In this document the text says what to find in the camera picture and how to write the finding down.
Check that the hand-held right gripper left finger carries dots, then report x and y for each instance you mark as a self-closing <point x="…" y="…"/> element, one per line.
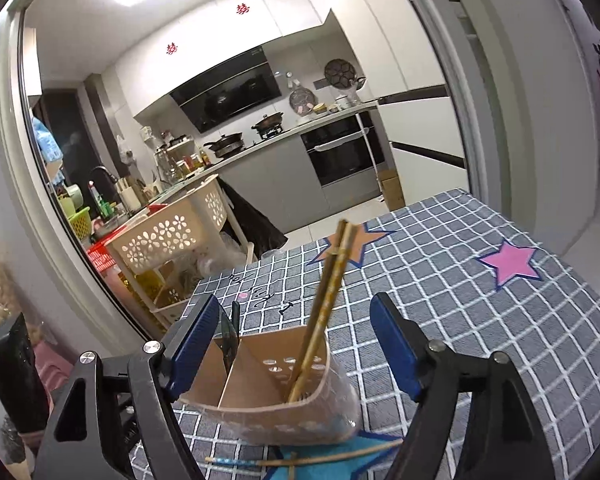
<point x="195" y="345"/>

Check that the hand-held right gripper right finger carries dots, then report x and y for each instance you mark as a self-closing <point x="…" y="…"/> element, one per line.
<point x="395" y="345"/>

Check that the beige plastic utensil holder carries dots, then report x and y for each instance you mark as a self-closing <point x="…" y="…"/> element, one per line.
<point x="260" y="360"/>

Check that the brown patterned bamboo chopstick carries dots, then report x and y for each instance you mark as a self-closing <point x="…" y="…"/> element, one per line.
<point x="332" y="290"/>

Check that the plain bamboo chopstick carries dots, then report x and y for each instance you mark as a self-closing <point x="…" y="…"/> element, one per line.
<point x="325" y="285"/>
<point x="292" y="465"/>

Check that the blue patterned bamboo chopstick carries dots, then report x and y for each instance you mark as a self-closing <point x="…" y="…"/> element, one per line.
<point x="330" y="452"/>

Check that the pink stool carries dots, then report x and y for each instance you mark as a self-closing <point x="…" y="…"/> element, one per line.
<point x="55" y="372"/>

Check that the grey checked star tablecloth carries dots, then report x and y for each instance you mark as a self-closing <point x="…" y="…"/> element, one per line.
<point x="455" y="310"/>

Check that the white perforated basket cart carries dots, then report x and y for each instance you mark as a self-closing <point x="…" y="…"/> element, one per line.
<point x="170" y="235"/>

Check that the red box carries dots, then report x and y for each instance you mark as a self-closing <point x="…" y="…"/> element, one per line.
<point x="100" y="257"/>

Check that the black trash bag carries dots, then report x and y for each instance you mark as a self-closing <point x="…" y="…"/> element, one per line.
<point x="252" y="220"/>

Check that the cardboard box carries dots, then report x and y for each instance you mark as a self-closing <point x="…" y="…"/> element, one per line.
<point x="391" y="190"/>

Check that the green plastic basket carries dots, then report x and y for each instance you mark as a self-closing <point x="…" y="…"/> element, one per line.
<point x="80" y="222"/>

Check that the black kitchen faucet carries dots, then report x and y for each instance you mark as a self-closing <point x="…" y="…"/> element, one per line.
<point x="105" y="180"/>

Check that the black built-in oven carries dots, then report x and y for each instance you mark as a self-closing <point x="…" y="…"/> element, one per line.
<point x="342" y="152"/>

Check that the black wok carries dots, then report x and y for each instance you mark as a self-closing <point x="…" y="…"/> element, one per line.
<point x="225" y="144"/>

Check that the black cooking pot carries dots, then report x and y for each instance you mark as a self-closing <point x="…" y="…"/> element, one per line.
<point x="267" y="122"/>

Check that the black range hood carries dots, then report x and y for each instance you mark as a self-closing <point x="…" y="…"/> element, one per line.
<point x="230" y="90"/>

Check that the round patterned plate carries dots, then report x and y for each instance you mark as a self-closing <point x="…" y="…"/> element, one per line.
<point x="300" y="100"/>

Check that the dark round moulded pan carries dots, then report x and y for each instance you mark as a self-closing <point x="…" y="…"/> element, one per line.
<point x="342" y="72"/>

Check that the red paper sticker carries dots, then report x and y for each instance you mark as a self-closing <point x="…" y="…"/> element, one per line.
<point x="242" y="9"/>
<point x="171" y="49"/>

